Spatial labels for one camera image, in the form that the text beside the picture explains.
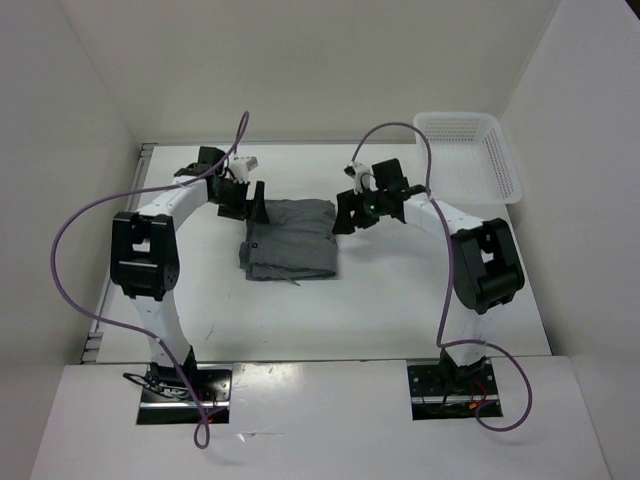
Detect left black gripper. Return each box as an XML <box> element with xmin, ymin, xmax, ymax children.
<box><xmin>210</xmin><ymin>177</ymin><xmax>268</xmax><ymax>224</ymax></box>

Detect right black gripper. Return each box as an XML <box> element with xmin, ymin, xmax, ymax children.
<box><xmin>333</xmin><ymin>183</ymin><xmax>389</xmax><ymax>234</ymax></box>

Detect grey shorts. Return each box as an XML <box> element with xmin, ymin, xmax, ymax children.
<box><xmin>239</xmin><ymin>199</ymin><xmax>339</xmax><ymax>284</ymax></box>

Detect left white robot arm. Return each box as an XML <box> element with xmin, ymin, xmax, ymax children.
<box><xmin>110</xmin><ymin>146</ymin><xmax>269</xmax><ymax>400</ymax></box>

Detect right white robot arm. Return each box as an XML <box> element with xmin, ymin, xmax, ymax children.
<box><xmin>333</xmin><ymin>159</ymin><xmax>524</xmax><ymax>393</ymax></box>

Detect white plastic basket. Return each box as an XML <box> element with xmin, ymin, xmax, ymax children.
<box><xmin>413</xmin><ymin>112</ymin><xmax>523</xmax><ymax>205</ymax></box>

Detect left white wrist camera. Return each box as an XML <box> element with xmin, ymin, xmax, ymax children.
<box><xmin>227</xmin><ymin>156</ymin><xmax>259</xmax><ymax>183</ymax></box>

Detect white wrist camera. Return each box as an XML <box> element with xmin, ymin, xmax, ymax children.
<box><xmin>344</xmin><ymin>162</ymin><xmax>373</xmax><ymax>194</ymax></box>
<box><xmin>227</xmin><ymin>156</ymin><xmax>259</xmax><ymax>183</ymax></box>

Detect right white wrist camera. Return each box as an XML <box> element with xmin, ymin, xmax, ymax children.
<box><xmin>344</xmin><ymin>162</ymin><xmax>373</xmax><ymax>194</ymax></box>

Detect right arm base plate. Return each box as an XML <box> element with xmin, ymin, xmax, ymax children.
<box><xmin>407</xmin><ymin>360</ymin><xmax>503</xmax><ymax>421</ymax></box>

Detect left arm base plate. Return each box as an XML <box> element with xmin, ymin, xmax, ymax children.
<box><xmin>128</xmin><ymin>364</ymin><xmax>233</xmax><ymax>426</ymax></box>

